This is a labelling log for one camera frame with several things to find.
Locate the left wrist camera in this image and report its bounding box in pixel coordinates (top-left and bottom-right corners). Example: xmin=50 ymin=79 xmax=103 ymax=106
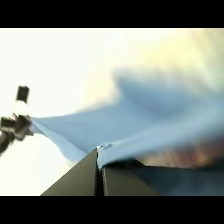
xmin=14 ymin=85 xmax=31 ymax=118

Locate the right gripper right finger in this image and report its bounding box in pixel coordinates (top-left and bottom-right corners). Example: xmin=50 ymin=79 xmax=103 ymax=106
xmin=101 ymin=159 xmax=162 ymax=197

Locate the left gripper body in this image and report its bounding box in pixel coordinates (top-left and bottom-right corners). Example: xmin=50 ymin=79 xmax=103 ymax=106
xmin=0 ymin=113 xmax=35 ymax=142

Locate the blue shirt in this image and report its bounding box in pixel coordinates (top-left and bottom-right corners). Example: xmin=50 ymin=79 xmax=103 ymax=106
xmin=31 ymin=65 xmax=224 ymax=197

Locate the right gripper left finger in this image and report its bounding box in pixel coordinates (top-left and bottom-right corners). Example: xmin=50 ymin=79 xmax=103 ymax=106
xmin=40 ymin=148 xmax=100 ymax=197

